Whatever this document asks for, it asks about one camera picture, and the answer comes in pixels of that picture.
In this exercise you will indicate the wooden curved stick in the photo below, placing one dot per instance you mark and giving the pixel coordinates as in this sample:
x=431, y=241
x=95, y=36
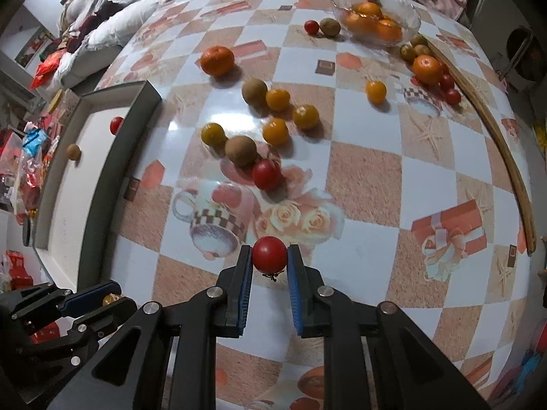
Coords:
x=519, y=187

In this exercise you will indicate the lone yellow cherry tomato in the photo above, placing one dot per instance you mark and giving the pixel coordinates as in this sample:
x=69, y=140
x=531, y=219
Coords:
x=376, y=92

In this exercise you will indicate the brown longan in tray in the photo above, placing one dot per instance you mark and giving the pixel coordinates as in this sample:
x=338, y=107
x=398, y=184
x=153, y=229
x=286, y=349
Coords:
x=73, y=152

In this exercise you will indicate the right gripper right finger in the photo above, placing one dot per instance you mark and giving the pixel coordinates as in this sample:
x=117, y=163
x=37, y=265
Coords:
x=373, y=356

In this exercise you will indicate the white shallow box tray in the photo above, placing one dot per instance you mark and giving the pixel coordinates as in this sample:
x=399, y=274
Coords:
x=78, y=198

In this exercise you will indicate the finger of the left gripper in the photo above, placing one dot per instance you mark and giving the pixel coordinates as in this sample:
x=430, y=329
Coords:
x=46, y=300
x=105, y=320

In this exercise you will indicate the snack bags pile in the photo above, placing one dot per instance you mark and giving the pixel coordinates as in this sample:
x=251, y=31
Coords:
x=26, y=158

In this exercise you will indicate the brown longan on table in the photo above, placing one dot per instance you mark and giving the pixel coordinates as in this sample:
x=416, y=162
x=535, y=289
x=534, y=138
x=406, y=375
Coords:
x=241, y=150

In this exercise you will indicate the yellow-green cherry tomato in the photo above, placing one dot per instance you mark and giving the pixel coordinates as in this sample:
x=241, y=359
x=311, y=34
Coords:
x=213, y=135

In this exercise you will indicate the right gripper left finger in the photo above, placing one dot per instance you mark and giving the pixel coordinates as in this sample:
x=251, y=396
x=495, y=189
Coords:
x=165, y=351

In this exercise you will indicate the glass fruit bowl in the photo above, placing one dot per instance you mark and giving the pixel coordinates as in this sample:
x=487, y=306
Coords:
x=381, y=22

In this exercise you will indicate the red cherry tomato on table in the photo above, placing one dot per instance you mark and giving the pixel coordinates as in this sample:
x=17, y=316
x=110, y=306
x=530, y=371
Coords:
x=266, y=175

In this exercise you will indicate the orange tangerine near stick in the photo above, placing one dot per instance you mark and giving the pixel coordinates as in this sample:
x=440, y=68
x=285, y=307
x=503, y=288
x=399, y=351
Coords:
x=427, y=69

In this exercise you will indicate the red tomato in tray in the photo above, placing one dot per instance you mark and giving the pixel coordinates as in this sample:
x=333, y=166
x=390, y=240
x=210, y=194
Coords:
x=115, y=125

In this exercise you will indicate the brown longan near bowl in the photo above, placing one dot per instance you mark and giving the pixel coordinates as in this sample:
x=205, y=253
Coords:
x=330, y=27

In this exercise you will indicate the red cherry tomato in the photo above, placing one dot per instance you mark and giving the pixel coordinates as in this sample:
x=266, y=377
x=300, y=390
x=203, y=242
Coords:
x=266, y=175
x=269, y=255
x=311, y=27

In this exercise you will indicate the brown longan fruit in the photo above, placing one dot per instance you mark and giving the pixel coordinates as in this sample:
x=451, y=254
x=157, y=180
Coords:
x=254, y=92

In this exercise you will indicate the large orange tangerine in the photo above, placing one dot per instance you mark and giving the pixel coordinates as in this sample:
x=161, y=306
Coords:
x=217, y=61

